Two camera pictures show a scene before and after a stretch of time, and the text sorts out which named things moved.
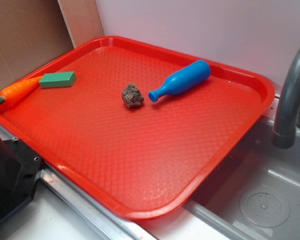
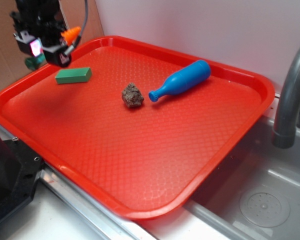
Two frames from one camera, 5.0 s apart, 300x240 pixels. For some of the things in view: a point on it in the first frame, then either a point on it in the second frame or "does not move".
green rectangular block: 58,80 to 73,75
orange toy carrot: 14,91 to 69,34
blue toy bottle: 182,79 does not move
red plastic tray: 146,162 does not move
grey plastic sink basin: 263,193 does not move
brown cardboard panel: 26,34 does not move
